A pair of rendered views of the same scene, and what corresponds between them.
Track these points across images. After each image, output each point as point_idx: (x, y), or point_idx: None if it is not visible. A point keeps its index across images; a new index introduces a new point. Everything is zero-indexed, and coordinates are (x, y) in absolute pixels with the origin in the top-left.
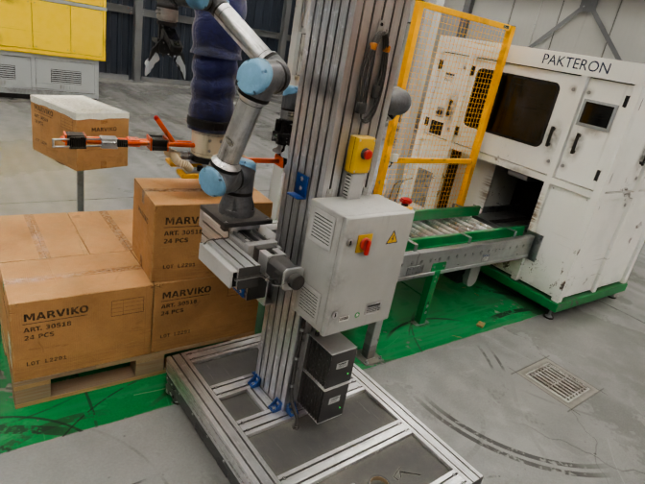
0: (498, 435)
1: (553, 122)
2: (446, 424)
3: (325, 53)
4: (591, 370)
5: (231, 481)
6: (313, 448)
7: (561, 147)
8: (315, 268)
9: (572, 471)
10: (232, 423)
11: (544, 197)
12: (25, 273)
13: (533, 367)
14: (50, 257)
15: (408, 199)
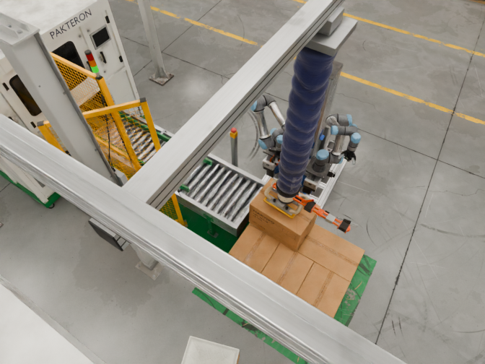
0: (252, 136)
1: (84, 60)
2: (258, 149)
3: (330, 98)
4: (185, 110)
5: (332, 188)
6: None
7: (99, 66)
8: (328, 137)
9: (255, 118)
10: (325, 188)
11: (110, 91)
12: (347, 266)
13: None
14: (330, 271)
15: (234, 128)
